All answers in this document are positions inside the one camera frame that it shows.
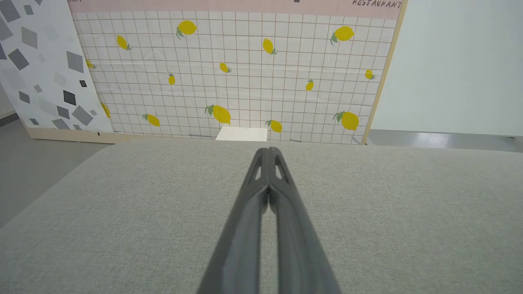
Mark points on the lemon print grid panel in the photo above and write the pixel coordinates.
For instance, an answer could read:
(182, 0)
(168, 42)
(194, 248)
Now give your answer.
(253, 73)

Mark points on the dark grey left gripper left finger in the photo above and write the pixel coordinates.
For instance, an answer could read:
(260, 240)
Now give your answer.
(239, 241)

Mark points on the grey terrazzo print panel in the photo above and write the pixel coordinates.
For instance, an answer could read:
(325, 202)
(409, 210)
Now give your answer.
(45, 69)

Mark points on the white rectangular box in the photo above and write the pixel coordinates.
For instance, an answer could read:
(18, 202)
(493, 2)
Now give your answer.
(242, 134)

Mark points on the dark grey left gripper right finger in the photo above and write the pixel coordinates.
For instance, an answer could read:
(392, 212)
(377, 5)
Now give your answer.
(300, 245)

